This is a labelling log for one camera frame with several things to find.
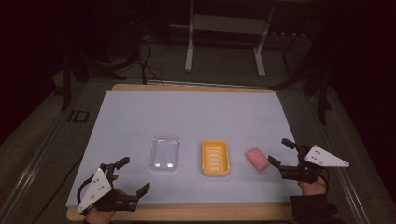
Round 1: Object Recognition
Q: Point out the small black frame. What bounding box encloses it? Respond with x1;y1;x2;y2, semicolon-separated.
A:
67;109;91;123

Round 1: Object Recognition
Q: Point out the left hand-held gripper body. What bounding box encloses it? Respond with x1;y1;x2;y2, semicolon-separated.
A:
77;163;139;215

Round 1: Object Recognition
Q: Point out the metal floor rail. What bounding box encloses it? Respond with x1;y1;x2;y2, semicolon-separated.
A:
306;94;373;224
0;81;92;224

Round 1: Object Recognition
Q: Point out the wooden table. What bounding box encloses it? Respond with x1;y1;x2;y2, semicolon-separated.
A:
65;83;294;222

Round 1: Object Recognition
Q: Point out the white metal stand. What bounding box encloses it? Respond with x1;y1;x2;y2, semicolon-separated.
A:
184;0;276;78

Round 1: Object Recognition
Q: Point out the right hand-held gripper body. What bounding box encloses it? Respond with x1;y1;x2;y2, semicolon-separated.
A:
278;144;350;185

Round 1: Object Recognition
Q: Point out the clear plastic soap dish lid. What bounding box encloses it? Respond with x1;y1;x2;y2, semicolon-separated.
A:
149;134;181;173

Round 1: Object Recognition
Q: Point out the person's left hand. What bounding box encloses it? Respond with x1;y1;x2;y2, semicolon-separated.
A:
83;203;119;224

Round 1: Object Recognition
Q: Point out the yellow soap dish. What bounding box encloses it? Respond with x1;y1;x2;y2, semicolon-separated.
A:
201;139;232;177

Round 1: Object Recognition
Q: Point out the pink soap bar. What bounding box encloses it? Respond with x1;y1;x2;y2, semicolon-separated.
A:
245;147;271;173

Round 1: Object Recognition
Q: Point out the black floor cable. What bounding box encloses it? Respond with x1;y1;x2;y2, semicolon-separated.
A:
135;40;165;86

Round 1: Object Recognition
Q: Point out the person's right hand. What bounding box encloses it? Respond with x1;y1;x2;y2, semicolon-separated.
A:
298;178;328;196

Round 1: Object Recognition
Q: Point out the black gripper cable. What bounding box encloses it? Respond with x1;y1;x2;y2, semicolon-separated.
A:
76;178;96;207

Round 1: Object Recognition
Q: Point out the black stand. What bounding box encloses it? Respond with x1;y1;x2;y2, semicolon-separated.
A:
60;50;127;112
270;60;333;126

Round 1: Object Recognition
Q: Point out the white table mat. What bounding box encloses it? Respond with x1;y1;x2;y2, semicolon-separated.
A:
65;90;302;208

